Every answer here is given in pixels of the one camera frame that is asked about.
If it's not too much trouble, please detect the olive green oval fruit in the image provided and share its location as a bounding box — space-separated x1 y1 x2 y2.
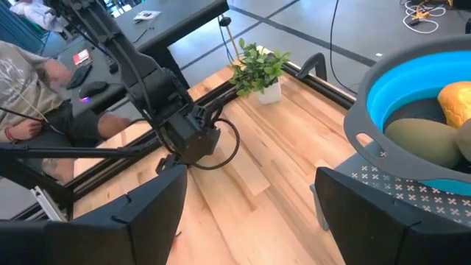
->
383 117 463 169

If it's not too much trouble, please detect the black looped gripper cable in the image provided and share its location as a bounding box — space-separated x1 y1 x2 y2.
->
189 117 241 172

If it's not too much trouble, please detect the thin black desk cable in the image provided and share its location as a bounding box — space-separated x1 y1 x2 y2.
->
132 26 156 45

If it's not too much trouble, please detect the long black floor cable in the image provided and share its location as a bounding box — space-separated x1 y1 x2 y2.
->
329 0 358 96

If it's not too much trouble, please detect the white cable bundle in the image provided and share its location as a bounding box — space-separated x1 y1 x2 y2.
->
401 0 448 35

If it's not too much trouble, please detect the black metal table frame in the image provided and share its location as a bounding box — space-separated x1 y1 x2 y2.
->
0 52 358 222

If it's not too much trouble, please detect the dark grey desk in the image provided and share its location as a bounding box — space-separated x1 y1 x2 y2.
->
57 40 148 116

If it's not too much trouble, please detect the dark avocado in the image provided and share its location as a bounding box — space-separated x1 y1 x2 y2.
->
455 118 471 163

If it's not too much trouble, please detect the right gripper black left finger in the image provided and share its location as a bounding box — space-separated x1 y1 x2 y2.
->
0 163 189 265

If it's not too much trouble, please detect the yellow oblong fruit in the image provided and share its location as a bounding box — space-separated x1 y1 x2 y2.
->
436 81 471 130

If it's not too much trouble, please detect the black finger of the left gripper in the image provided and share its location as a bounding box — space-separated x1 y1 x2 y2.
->
155 154 185 174

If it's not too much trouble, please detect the silver aluminium rail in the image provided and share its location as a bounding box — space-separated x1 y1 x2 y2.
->
30 185 57 222

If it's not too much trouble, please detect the white cloth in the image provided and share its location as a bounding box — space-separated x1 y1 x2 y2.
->
9 0 70 33

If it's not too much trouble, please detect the black desk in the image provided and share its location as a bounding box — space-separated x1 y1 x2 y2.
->
110 0 230 91

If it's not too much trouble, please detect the black computer mouse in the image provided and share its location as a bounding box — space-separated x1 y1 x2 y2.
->
78 80 110 100

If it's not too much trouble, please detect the yellow cable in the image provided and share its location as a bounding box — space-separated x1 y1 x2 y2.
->
224 24 241 63

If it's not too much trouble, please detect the blue grey collapsible bowl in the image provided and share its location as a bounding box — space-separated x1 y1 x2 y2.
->
343 35 471 197

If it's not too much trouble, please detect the red card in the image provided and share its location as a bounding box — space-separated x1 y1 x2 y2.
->
71 48 91 67

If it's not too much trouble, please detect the green plant in white pot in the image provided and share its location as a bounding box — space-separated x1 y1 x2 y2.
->
227 37 292 106

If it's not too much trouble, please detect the person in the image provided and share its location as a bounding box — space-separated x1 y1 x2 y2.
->
0 39 132 185

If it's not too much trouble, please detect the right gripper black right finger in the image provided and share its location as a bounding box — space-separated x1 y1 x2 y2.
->
314 166 471 265

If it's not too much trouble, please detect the white booklet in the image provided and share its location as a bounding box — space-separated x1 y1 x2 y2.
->
132 10 162 22

